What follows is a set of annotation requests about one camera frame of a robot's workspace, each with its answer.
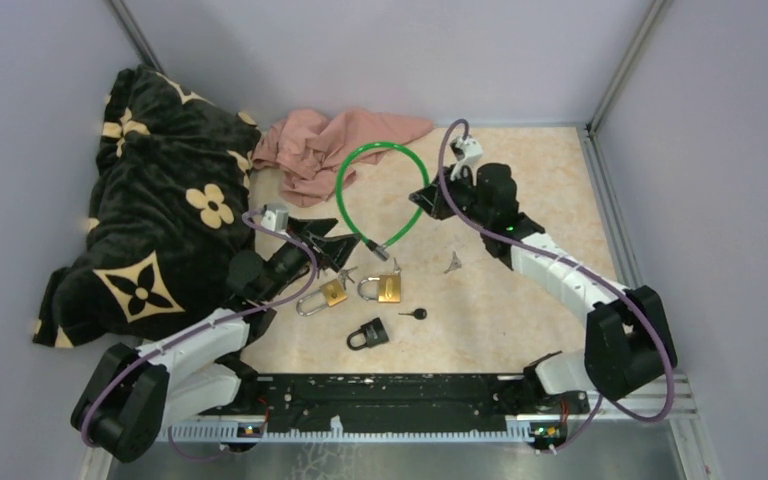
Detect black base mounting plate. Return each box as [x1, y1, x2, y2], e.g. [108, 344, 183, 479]
[200, 373, 591, 449]

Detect long-shackle brass padlock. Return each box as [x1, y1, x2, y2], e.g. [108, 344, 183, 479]
[296, 279, 348, 317]

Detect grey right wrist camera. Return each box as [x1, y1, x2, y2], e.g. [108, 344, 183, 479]
[449, 135, 484, 181]

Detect small silver key pair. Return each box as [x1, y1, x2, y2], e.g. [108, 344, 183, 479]
[337, 266, 357, 286]

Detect pink crumpled cloth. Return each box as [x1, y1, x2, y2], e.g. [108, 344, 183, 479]
[251, 108, 434, 208]

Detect cable lock keys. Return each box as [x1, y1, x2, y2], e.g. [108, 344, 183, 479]
[443, 251, 462, 274]

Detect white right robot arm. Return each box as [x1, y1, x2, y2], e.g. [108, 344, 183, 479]
[409, 163, 678, 412]

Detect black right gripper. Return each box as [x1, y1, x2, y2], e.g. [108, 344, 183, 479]
[412, 163, 492, 228]

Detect green cable lock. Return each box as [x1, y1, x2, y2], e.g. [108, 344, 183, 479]
[334, 141, 432, 262]

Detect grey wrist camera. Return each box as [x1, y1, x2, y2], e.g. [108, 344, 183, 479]
[260, 203, 290, 233]
[449, 135, 484, 181]

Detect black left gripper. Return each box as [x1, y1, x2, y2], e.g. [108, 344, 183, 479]
[261, 216, 362, 302]

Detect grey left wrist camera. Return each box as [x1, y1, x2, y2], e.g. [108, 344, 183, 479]
[260, 203, 290, 233]

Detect black padlock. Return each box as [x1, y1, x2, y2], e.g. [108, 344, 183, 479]
[346, 318, 390, 351]

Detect large brass padlock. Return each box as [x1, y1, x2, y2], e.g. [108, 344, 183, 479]
[357, 274, 402, 304]

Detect black-head key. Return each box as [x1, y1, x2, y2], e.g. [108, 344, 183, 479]
[400, 308, 428, 320]

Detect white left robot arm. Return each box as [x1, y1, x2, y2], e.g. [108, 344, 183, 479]
[70, 211, 362, 463]

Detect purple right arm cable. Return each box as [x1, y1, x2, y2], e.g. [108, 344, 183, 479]
[436, 119, 679, 455]

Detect black floral plush blanket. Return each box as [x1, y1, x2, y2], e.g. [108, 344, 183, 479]
[32, 66, 261, 348]

